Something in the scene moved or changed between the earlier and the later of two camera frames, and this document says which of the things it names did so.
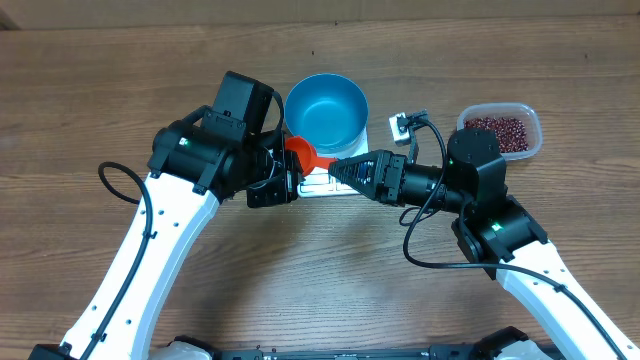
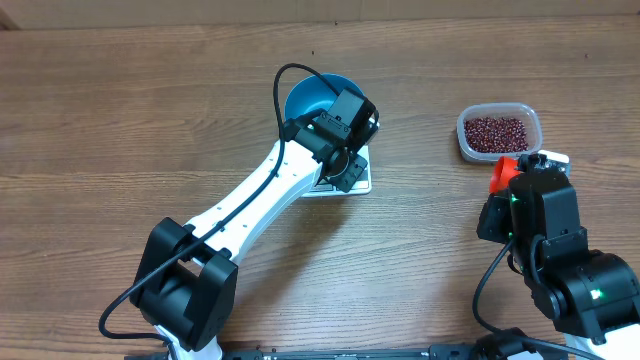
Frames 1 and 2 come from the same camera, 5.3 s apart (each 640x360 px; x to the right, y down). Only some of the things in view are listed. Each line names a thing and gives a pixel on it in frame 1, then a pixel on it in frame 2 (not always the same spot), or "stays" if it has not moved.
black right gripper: x=387 y=171 -> x=495 y=217
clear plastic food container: x=518 y=126 stays
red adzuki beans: x=511 y=133 stays
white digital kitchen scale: x=319 y=184 stays
